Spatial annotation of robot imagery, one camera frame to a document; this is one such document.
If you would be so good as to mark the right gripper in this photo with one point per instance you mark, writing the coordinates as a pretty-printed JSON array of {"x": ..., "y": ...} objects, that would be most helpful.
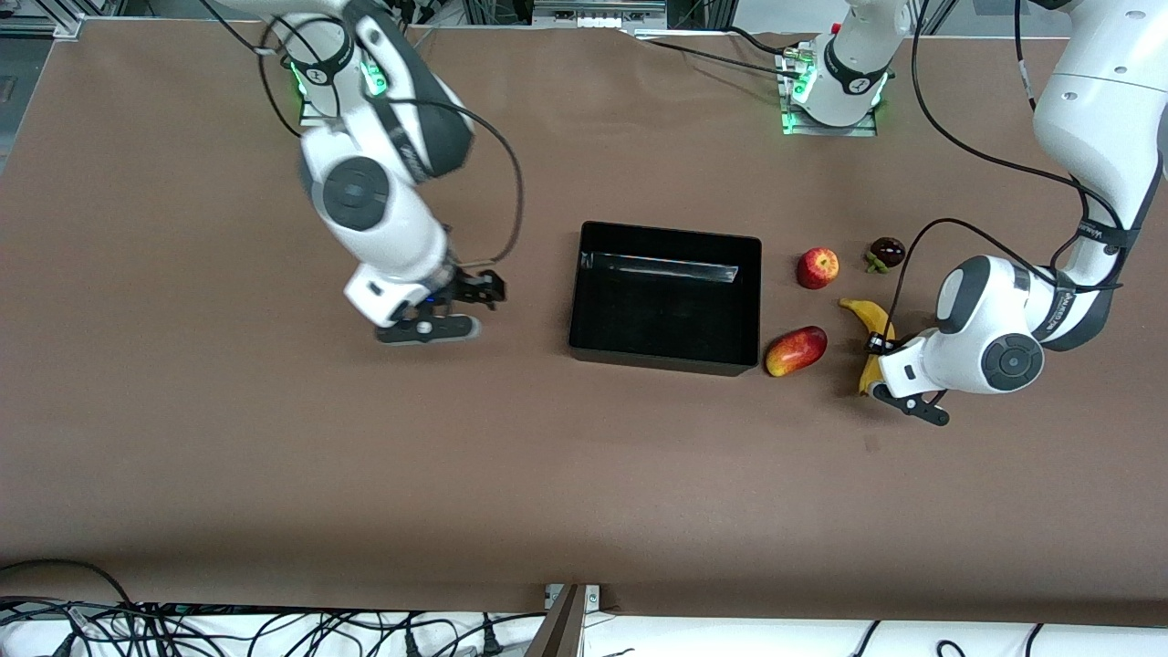
[{"x": 472, "y": 288}]

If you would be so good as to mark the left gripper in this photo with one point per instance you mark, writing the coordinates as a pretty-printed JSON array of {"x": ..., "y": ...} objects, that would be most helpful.
[{"x": 878, "y": 344}]

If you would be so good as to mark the yellow banana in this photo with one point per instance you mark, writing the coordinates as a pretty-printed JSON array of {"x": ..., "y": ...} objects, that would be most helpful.
[{"x": 871, "y": 315}]

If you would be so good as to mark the small red apple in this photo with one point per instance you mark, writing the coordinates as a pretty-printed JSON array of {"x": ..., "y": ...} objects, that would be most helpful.
[{"x": 818, "y": 268}]

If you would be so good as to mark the black plastic box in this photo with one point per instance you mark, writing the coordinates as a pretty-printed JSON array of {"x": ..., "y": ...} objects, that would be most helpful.
[{"x": 666, "y": 319}]

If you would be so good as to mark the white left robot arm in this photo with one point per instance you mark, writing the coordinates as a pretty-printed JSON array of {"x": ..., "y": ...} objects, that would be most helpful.
[{"x": 1095, "y": 109}]

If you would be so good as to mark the red yellow mango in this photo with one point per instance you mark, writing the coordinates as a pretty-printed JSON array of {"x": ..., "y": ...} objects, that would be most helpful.
[{"x": 796, "y": 351}]

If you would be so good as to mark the dark purple mangosteen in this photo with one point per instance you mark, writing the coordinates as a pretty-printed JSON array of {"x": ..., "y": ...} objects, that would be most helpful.
[{"x": 887, "y": 252}]

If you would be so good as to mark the brown table cover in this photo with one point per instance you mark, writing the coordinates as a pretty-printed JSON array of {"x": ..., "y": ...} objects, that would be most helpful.
[{"x": 456, "y": 474}]

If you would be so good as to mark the dark metal bar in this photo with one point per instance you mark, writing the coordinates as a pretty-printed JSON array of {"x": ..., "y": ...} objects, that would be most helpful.
[{"x": 561, "y": 630}]

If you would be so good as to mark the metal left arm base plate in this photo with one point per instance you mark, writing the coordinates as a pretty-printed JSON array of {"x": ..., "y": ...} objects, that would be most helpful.
[{"x": 835, "y": 130}]

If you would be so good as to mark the aluminium frame structure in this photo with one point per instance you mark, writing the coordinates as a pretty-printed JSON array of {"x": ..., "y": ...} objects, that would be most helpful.
[{"x": 474, "y": 11}]

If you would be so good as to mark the small metal bracket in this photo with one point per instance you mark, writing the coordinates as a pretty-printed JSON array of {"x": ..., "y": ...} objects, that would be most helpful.
[{"x": 593, "y": 595}]

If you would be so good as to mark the aluminium profile rail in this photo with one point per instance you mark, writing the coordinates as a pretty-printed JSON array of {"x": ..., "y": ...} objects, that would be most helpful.
[{"x": 36, "y": 26}]

